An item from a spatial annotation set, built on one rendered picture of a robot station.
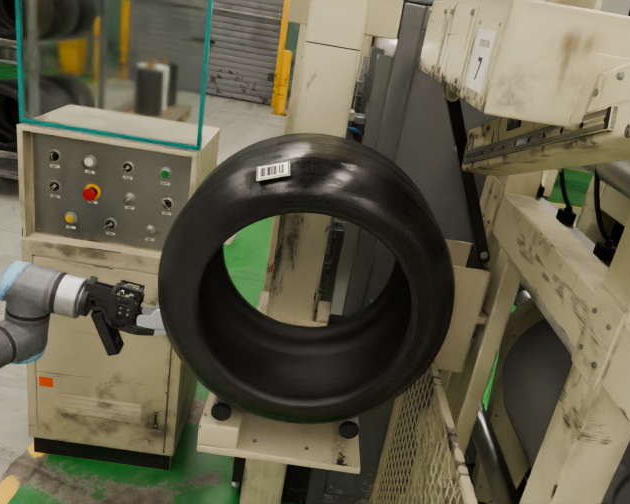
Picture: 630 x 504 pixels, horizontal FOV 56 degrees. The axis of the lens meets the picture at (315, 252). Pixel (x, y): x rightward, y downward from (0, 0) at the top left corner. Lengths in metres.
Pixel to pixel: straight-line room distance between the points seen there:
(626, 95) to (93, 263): 1.68
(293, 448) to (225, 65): 9.61
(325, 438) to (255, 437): 0.17
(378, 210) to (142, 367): 1.35
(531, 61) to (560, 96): 0.06
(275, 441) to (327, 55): 0.89
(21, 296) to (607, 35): 1.15
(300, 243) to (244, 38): 9.19
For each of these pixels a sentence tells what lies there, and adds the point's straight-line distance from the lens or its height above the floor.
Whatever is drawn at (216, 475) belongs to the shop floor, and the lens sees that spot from 2.50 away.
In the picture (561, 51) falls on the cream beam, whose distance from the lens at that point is 0.85.
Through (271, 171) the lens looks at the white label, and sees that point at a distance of 1.06.
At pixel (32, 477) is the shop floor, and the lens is 2.53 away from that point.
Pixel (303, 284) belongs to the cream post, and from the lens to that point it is 1.57.
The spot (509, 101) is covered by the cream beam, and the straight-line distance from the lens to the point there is 0.83.
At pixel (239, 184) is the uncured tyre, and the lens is 1.08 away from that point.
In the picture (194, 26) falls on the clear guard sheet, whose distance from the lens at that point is 1.83.
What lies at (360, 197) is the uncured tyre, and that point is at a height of 1.44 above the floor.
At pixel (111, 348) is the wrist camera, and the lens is 1.39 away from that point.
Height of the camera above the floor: 1.74
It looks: 22 degrees down
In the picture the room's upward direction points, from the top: 10 degrees clockwise
